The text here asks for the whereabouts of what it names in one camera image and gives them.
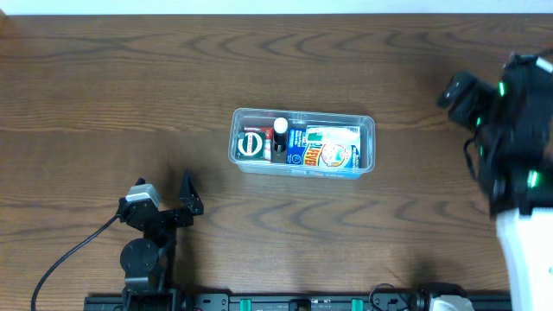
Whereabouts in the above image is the black bottle white cap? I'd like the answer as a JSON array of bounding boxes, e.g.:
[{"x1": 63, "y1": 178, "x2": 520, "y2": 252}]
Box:
[{"x1": 271, "y1": 117, "x2": 289, "y2": 163}]

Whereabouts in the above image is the blue KoolFever box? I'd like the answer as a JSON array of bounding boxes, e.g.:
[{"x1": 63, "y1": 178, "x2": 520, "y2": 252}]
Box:
[{"x1": 286, "y1": 127, "x2": 361, "y2": 168}]

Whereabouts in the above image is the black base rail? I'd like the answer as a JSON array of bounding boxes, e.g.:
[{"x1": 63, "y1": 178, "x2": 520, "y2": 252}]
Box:
[{"x1": 84, "y1": 292, "x2": 513, "y2": 311}]

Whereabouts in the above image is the white toothpaste box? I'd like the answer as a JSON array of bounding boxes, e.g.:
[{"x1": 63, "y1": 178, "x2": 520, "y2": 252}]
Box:
[{"x1": 306, "y1": 125, "x2": 361, "y2": 145}]

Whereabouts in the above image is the red packet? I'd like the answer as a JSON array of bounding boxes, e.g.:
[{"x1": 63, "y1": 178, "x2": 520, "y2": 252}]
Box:
[{"x1": 245, "y1": 127, "x2": 273, "y2": 162}]

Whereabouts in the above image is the green square packet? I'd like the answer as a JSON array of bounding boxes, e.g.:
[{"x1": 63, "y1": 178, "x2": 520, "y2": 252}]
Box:
[{"x1": 236, "y1": 131, "x2": 265, "y2": 161}]

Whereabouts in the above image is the clear plastic container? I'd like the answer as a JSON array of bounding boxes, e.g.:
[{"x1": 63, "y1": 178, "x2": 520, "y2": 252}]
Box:
[{"x1": 228, "y1": 108, "x2": 376, "y2": 179}]

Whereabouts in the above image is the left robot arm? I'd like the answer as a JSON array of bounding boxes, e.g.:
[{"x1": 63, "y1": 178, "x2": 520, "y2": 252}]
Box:
[{"x1": 116, "y1": 170, "x2": 204, "y2": 294}]

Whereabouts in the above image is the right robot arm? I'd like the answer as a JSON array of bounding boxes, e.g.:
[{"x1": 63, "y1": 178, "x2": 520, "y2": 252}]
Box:
[{"x1": 436, "y1": 54, "x2": 552, "y2": 310}]

